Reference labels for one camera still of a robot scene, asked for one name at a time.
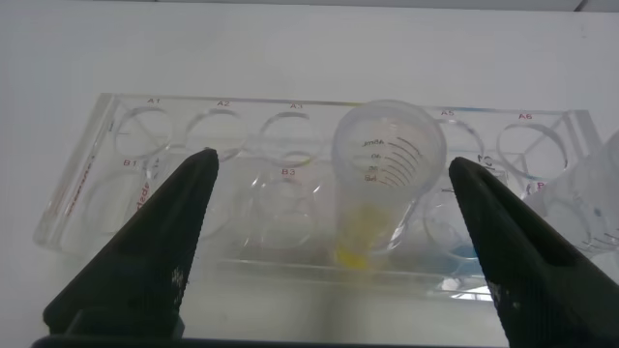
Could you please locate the test tube with blue pigment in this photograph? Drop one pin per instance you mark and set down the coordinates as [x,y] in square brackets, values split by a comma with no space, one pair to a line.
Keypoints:
[580,203]

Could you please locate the clear acrylic test tube rack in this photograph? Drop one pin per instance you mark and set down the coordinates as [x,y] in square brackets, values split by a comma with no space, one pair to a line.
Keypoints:
[290,203]

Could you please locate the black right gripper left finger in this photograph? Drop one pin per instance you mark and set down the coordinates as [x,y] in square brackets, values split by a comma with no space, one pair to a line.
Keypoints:
[145,261]

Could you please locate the test tube with yellow pigment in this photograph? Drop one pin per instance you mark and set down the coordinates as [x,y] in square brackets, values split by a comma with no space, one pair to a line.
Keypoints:
[372,222]

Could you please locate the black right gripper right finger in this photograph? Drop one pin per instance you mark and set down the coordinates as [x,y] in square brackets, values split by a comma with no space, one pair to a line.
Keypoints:
[541,280]

